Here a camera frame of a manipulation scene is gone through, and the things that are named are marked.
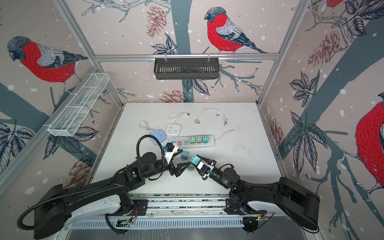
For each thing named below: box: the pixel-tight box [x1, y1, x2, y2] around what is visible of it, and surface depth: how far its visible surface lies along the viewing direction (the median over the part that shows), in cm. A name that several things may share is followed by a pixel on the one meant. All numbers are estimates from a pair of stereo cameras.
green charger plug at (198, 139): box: [195, 136, 202, 143], surface depth 94 cm
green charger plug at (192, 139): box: [189, 136, 196, 144], surface depth 94 cm
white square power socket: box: [165, 123, 181, 136], surface depth 103 cm
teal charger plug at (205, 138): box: [202, 135, 210, 143], surface depth 94 cm
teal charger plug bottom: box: [190, 154, 202, 165], surface depth 73 cm
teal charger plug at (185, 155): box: [181, 150, 190, 161], surface depth 92 cm
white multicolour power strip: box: [169, 135, 215, 149], surface depth 97 cm
